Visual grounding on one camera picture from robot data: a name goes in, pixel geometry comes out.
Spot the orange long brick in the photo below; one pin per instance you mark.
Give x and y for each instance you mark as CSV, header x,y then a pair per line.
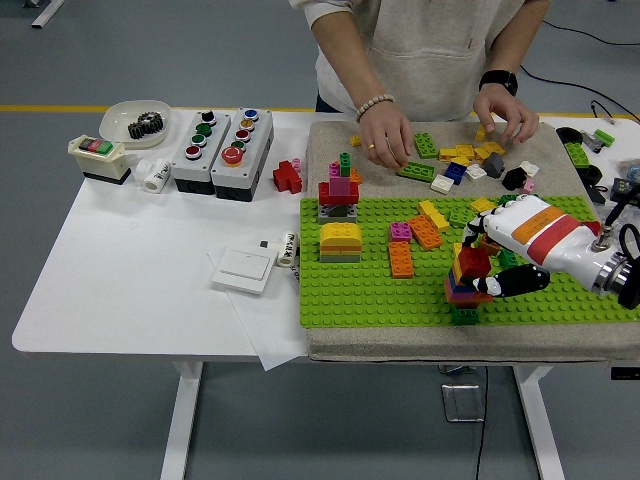
x,y
355,176
400,258
424,231

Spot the black metal gear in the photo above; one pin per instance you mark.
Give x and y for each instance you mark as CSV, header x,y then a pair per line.
x,y
145,126

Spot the yellow square brick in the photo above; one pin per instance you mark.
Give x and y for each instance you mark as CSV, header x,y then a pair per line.
x,y
447,154
481,153
439,220
495,148
481,204
465,150
429,207

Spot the person's right forearm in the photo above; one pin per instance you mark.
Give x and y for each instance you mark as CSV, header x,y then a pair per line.
x,y
345,50

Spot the small pink brick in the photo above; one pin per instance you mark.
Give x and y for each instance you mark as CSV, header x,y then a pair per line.
x,y
296,165
528,186

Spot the white table leg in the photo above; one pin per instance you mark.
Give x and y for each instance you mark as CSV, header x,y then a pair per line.
x,y
537,425
180,425

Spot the metal bracket under table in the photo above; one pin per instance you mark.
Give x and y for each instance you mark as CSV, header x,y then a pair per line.
x,y
457,369

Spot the brick tower with grey base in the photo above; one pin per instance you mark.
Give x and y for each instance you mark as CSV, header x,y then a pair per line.
x,y
336,195

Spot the blue brick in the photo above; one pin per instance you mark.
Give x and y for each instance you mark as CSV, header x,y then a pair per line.
x,y
455,171

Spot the grey brick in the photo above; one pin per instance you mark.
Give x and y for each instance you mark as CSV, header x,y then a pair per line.
x,y
494,164

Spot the black box with yellow dots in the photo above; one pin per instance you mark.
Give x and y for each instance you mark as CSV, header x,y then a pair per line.
x,y
622,190

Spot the white paper sheet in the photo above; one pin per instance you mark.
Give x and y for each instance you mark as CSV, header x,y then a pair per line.
x,y
280,345

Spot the lime long plate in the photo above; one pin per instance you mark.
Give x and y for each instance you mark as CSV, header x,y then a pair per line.
x,y
417,171
577,154

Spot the grey clear plastic part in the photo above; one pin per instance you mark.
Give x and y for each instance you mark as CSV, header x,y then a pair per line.
x,y
591,141

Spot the red brick cluster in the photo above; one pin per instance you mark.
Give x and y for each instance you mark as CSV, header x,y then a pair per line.
x,y
286,179

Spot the grey emergency-stop control box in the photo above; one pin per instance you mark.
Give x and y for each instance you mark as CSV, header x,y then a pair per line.
x,y
252,150

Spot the person's left hand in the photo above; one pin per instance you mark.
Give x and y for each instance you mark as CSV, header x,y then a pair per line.
x,y
510,107

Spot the pink square brick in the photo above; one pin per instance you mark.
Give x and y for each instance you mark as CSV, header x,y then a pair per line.
x,y
399,231

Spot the brick tower with green base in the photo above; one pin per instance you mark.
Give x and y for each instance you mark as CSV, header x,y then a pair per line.
x,y
457,295

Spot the dark green square brick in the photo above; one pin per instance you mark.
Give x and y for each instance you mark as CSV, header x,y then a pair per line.
x,y
510,258

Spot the black round part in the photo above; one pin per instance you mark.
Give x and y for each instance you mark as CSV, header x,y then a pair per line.
x,y
592,173

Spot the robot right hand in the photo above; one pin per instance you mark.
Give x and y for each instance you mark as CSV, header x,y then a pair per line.
x,y
540,235

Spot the lime long brick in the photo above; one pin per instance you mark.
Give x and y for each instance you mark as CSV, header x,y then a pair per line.
x,y
426,145
460,216

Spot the white square tile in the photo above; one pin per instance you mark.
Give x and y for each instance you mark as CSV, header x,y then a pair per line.
x,y
529,168
442,183
475,171

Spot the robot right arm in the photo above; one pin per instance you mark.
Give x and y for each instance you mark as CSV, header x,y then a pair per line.
x,y
616,277

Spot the white red-green switch box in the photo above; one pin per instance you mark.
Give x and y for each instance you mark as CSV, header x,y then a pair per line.
x,y
97,160

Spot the dark green long brick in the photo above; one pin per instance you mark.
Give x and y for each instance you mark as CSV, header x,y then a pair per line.
x,y
505,199

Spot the green baseplate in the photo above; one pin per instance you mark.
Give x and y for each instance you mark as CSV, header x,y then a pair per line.
x,y
350,300

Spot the silver floor outlet box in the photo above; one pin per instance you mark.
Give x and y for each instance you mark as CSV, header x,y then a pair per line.
x,y
462,402

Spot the black table control panel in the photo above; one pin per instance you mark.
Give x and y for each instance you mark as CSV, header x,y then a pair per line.
x,y
625,373

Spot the red square brick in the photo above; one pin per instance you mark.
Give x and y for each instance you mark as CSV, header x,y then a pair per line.
x,y
474,262

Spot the brown square brick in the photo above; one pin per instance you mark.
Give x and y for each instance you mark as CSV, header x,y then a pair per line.
x,y
489,245

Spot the white labelled tube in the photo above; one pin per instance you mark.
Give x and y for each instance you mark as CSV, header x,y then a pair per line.
x,y
287,248

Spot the white bowl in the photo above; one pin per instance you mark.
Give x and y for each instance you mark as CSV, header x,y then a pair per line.
x,y
117,125

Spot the white furniture foot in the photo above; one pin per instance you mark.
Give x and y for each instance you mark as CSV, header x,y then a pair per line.
x,y
47,11

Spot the yellow flat brick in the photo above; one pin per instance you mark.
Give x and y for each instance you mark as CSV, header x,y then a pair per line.
x,y
355,140
460,161

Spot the black brick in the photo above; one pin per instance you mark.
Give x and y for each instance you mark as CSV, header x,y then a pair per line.
x,y
514,178

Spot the grey four-button control box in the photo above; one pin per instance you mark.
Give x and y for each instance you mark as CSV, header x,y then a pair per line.
x,y
215,150

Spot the small yellow narrow brick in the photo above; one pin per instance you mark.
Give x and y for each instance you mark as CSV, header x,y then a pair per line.
x,y
481,134

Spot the small green plastic piece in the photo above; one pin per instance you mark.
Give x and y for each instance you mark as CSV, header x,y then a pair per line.
x,y
603,136

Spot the white pipe fitting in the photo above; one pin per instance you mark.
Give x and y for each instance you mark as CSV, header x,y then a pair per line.
x,y
155,177

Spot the person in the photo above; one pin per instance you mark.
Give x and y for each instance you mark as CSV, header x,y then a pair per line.
x,y
425,50

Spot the person's right hand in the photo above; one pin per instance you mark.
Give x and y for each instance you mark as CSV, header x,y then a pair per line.
x,y
387,137

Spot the yellow domed brick stack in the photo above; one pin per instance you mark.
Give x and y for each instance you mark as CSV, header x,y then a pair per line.
x,y
339,240

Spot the person's left forearm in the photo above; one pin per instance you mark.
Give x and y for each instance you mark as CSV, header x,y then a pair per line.
x,y
517,35

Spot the white wall switch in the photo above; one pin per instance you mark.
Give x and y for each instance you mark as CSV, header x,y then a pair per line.
x,y
242,270

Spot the grey-brown foam mat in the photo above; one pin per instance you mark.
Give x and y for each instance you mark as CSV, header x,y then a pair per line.
x,y
450,345

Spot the bag of blue parts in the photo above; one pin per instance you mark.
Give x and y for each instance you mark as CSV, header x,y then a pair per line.
x,y
631,169

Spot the small black part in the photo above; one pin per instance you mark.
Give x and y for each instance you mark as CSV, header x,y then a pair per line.
x,y
597,192

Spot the black wristwatch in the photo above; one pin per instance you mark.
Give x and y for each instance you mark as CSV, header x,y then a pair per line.
x,y
498,80

